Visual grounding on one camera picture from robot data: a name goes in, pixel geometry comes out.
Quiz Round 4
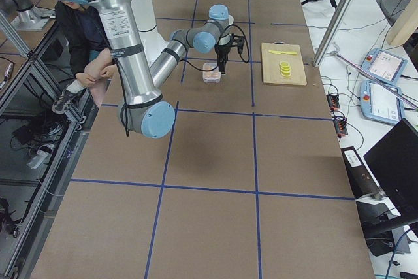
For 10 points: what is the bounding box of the clear plastic egg box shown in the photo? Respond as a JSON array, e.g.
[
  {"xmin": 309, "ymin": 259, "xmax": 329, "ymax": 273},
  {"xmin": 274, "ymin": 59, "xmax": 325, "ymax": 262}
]
[{"xmin": 202, "ymin": 63, "xmax": 221, "ymax": 83}]

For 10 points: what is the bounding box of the seated person in black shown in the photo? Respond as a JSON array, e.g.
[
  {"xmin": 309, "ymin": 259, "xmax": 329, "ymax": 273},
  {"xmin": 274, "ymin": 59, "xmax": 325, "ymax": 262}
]
[{"xmin": 52, "ymin": 0, "xmax": 117, "ymax": 114}]

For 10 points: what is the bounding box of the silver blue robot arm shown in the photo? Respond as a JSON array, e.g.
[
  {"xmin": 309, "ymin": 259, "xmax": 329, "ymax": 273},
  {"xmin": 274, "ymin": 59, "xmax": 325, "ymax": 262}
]
[{"xmin": 66, "ymin": 0, "xmax": 233, "ymax": 138}]

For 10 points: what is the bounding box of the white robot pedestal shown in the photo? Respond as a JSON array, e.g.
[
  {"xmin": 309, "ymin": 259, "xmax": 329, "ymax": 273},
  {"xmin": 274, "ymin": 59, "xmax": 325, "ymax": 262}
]
[{"xmin": 131, "ymin": 0, "xmax": 182, "ymax": 66}]

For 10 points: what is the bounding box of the blue teach pendant tablet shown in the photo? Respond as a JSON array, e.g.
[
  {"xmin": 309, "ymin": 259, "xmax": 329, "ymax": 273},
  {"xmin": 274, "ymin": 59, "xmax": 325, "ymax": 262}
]
[
  {"xmin": 360, "ymin": 80, "xmax": 406, "ymax": 125},
  {"xmin": 361, "ymin": 48, "xmax": 407, "ymax": 86}
]

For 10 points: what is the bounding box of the metal reacher grabber stick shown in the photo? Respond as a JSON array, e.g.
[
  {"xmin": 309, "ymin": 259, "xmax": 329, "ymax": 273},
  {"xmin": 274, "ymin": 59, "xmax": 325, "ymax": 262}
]
[{"xmin": 327, "ymin": 50, "xmax": 417, "ymax": 111}]

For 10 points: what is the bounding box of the black monitor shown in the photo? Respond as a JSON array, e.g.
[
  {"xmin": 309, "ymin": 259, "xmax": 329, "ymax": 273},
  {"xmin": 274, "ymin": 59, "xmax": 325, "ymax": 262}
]
[{"xmin": 363, "ymin": 118, "xmax": 417, "ymax": 237}]

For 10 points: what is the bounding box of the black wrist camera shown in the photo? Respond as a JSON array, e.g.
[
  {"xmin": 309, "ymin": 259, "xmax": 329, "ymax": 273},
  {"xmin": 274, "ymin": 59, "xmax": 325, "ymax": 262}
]
[{"xmin": 229, "ymin": 34, "xmax": 246, "ymax": 55}]

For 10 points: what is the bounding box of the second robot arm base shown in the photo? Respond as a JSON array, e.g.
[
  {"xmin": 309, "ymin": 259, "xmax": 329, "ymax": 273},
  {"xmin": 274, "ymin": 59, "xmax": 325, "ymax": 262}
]
[{"xmin": 1, "ymin": 0, "xmax": 52, "ymax": 31}]

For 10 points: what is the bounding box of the aluminium frame post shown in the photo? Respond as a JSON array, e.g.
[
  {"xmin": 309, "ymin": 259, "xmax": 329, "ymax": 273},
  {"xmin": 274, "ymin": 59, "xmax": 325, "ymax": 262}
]
[{"xmin": 312, "ymin": 0, "xmax": 352, "ymax": 67}]

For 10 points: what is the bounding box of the bamboo cutting board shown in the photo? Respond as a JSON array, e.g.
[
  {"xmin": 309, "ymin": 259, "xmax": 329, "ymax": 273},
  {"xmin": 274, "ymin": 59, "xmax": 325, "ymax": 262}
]
[{"xmin": 261, "ymin": 43, "xmax": 307, "ymax": 86}]

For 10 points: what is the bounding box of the yellow plastic knife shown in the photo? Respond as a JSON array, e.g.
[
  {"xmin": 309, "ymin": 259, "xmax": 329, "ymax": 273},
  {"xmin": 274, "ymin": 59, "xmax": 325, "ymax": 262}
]
[{"xmin": 268, "ymin": 50, "xmax": 298, "ymax": 56}]

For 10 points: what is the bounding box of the black box device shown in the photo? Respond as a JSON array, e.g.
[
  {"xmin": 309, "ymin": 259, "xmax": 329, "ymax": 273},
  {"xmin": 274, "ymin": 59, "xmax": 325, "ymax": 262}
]
[{"xmin": 341, "ymin": 146, "xmax": 384, "ymax": 201}]

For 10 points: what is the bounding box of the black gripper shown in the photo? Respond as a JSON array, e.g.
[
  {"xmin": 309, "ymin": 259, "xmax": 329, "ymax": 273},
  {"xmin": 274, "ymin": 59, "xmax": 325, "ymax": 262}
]
[{"xmin": 214, "ymin": 43, "xmax": 232, "ymax": 74}]

